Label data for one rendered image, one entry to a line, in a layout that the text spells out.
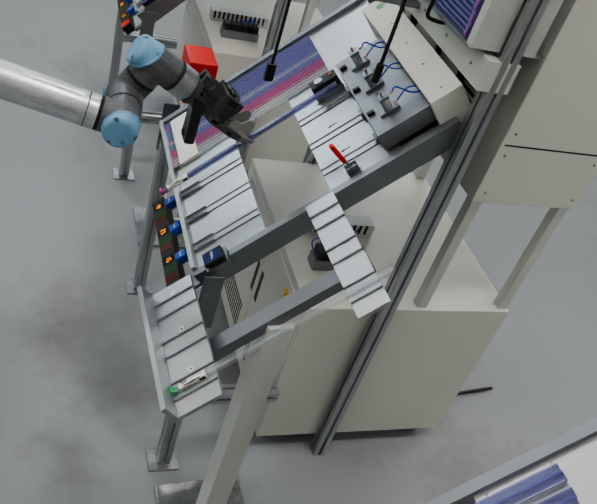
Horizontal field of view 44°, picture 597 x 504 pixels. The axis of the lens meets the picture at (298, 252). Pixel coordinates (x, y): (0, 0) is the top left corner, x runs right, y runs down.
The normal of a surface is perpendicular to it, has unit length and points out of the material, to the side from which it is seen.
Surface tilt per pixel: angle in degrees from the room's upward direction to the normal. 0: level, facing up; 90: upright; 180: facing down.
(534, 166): 90
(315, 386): 90
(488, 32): 90
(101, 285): 0
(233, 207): 44
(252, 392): 90
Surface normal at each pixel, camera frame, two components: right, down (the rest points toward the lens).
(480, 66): -0.93, -0.04
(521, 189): 0.25, 0.66
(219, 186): -0.46, -0.57
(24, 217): 0.27, -0.75
